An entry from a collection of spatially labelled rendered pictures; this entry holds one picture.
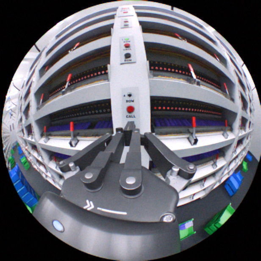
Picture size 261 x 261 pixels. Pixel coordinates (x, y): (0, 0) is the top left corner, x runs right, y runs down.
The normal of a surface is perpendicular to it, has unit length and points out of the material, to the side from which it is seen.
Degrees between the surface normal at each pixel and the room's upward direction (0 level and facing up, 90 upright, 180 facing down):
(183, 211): 0
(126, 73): 90
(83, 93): 107
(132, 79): 90
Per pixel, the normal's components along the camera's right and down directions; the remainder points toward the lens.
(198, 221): -0.05, -0.95
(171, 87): -0.04, 0.57
